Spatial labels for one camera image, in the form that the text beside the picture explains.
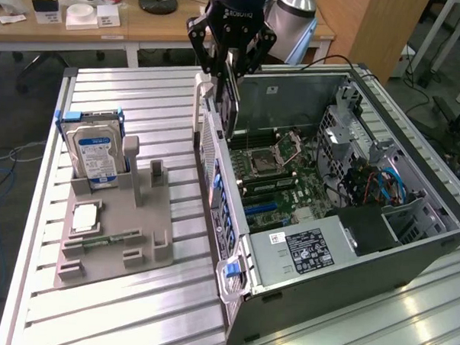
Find graphics card with metal bracket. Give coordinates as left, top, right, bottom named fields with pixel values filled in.
left=214, top=48, right=244, bottom=140

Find hard disk in blue carrier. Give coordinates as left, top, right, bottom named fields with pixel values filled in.
left=51, top=105, right=127, bottom=187

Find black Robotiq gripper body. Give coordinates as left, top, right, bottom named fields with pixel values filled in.
left=202, top=0, right=267, bottom=69

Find metal socket cover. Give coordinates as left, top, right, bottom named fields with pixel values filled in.
left=272, top=128, right=306, bottom=162

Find white box with tape roll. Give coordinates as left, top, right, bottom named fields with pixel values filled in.
left=64, top=2, right=101, bottom=32

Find black cable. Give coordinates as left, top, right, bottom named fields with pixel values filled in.
left=306, top=51, right=359, bottom=70

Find black round lamp base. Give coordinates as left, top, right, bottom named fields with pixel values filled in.
left=137, top=0, right=179, bottom=16

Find wooden cabinet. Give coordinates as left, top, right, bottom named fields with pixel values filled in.
left=313, top=0, right=432, bottom=87

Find blue expansion slot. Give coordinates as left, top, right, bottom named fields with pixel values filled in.
left=243, top=200, right=280, bottom=218

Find wooden desk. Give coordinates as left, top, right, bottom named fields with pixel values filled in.
left=0, top=0, right=338, bottom=67

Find black plastic shroud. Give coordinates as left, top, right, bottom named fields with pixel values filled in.
left=333, top=203, right=404, bottom=260

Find grey power supply unit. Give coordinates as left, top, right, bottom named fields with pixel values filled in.
left=246, top=212, right=359, bottom=292

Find metal disk bay cage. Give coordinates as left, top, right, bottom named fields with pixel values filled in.
left=314, top=102, right=376, bottom=180

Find black and white box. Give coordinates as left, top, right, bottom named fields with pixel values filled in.
left=30, top=0, right=64, bottom=26

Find white paper card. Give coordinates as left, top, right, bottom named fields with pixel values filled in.
left=0, top=13, right=27, bottom=25

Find silver CPU chip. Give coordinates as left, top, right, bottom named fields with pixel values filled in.
left=71, top=204, right=100, bottom=235

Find white labelled box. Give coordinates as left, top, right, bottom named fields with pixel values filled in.
left=95, top=3, right=122, bottom=30

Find grey parts rack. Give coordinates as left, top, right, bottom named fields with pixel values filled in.
left=53, top=131, right=179, bottom=294

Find orange wire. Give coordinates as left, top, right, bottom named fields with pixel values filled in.
left=360, top=172, right=381, bottom=205

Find white floor cable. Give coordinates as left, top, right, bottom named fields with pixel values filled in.
left=0, top=138, right=46, bottom=164

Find green RAM stick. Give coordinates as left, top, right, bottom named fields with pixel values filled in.
left=81, top=233, right=130, bottom=250

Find green motherboard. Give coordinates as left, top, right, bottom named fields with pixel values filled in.
left=218, top=122, right=344, bottom=238

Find blue wire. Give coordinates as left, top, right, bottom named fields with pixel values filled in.
left=377, top=168, right=409, bottom=206

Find blue case latch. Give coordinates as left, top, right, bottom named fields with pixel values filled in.
left=223, top=261, right=243, bottom=282

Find CPU socket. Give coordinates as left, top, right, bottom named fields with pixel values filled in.
left=247, top=147, right=278, bottom=179

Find open black PC case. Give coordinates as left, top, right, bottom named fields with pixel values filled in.
left=182, top=56, right=460, bottom=345

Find installed RAM sticks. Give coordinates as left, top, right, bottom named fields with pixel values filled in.
left=238, top=174, right=298, bottom=196

